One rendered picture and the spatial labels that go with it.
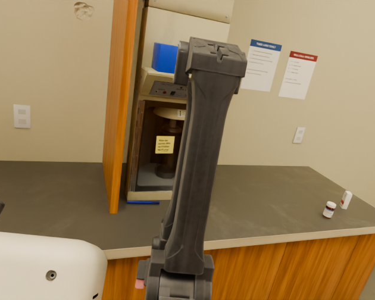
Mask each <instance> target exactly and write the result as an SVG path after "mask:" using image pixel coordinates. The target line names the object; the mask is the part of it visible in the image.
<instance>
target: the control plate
mask: <svg viewBox="0 0 375 300"><path fill-rule="evenodd" d="M180 87H183V88H182V89H181V88H180ZM156 90H157V91H158V92H155V91H156ZM164 91H166V92H167V93H166V94H163V92H164ZM171 91H174V92H176V93H175V94H174V95H170V94H171ZM179 93H181V95H179ZM185 94H187V91H186V86H180V85H174V84H173V83H170V82H161V81H154V84H153V86H152V88H151V91H150V93H149V95H159V96H170V97H176V98H187V95H185Z"/></svg>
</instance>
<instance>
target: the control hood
mask: <svg viewBox="0 0 375 300"><path fill-rule="evenodd" d="M173 78H174V74H172V73H163V72H159V71H156V70H154V69H153V68H150V67H142V70H141V76H140V86H139V93H140V95H148V96H159V95H149V93H150V91H151V88H152V86H153V84H154V81H161V82H170V83H173ZM159 97H165V98H176V97H170V96H159ZM176 99H187V98H176Z"/></svg>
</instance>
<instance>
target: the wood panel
mask: <svg viewBox="0 0 375 300"><path fill-rule="evenodd" d="M137 8H138V0H114V4H113V14H112V30H111V46H110V63H109V72H108V89H107V105H106V114H105V130H104V147H103V156H102V165H103V170H104V178H105V185H106V190H107V198H108V206H109V210H110V214H117V211H118V199H119V193H120V180H121V169H122V162H123V150H124V138H125V131H126V119H127V107H128V101H129V89H130V76H131V70H132V58H133V46H134V39H135V27H136V15H137Z"/></svg>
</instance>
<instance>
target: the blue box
mask: <svg viewBox="0 0 375 300"><path fill-rule="evenodd" d="M177 50H178V46H174V45H168V44H164V43H158V42H154V50H153V56H152V65H151V67H152V68H153V69H154V70H156V71H159V72H163V73H172V74H174V71H175V66H176V58H177Z"/></svg>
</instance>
